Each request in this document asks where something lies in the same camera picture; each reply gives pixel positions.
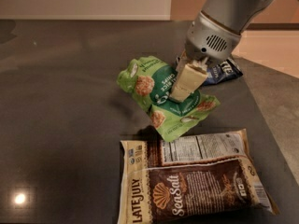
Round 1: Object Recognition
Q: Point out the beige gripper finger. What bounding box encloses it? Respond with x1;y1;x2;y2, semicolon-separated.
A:
169;60;207;103
176;51;190;74

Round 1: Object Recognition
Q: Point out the green rice chip bag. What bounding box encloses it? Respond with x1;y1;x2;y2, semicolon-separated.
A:
117;56;220;142

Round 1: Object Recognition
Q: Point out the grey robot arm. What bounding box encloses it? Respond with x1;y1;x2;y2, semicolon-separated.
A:
170;0;274;103

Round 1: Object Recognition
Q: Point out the blue kettle chip bag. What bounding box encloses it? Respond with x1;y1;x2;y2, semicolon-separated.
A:
199;58;243;86

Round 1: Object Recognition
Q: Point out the brown Late July chip bag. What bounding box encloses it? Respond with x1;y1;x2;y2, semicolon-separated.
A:
118;130;278;224

